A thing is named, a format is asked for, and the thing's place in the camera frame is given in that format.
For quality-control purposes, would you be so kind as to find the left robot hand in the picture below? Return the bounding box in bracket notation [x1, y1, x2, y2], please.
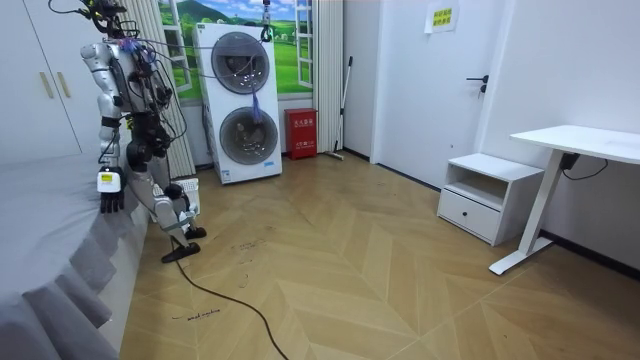
[96, 165, 127, 215]

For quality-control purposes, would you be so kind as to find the grey bed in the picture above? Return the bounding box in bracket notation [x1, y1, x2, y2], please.
[0, 149, 151, 360]

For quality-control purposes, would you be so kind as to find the white perforated plastic basket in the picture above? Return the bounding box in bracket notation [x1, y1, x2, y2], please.
[152, 177, 202, 217]

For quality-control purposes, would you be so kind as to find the white pleated curtain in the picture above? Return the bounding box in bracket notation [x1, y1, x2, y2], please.
[118, 0, 197, 180]
[311, 0, 347, 154]

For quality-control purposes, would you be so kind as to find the robot body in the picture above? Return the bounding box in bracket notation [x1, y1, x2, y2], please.
[79, 0, 175, 169]

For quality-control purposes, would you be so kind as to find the white washing machine tower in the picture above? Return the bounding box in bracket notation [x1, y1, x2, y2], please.
[192, 22, 284, 186]

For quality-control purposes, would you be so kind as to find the white wardrobe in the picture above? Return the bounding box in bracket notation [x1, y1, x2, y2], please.
[0, 0, 124, 166]

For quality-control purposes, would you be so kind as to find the red fire extinguisher box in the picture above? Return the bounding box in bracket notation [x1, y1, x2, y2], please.
[284, 107, 319, 162]

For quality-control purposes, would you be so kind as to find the white room door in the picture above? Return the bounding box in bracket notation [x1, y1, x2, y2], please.
[372, 0, 507, 191]

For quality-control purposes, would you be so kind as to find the white nightstand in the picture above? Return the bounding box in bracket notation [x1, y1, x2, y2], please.
[436, 152, 546, 248]

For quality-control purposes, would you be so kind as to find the paper sign with yellow labels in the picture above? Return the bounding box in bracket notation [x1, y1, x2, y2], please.
[424, 0, 461, 36]

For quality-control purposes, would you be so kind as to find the white desk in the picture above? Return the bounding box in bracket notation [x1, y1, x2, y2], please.
[488, 124, 640, 277]

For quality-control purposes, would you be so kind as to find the cable bundle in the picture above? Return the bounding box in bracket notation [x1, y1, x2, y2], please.
[48, 0, 275, 126]

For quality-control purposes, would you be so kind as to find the black floor cable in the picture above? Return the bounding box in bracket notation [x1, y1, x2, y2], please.
[169, 237, 291, 360]

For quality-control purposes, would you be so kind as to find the landscape wall poster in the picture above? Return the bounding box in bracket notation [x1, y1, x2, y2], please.
[157, 0, 316, 101]

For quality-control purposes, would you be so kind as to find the long-handled mop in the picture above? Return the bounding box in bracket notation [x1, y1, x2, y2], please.
[323, 55, 355, 162]

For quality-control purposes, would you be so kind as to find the black door handle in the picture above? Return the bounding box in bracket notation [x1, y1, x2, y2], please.
[465, 74, 490, 97]

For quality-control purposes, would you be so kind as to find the black desk cable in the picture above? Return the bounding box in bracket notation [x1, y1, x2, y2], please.
[558, 152, 610, 182]

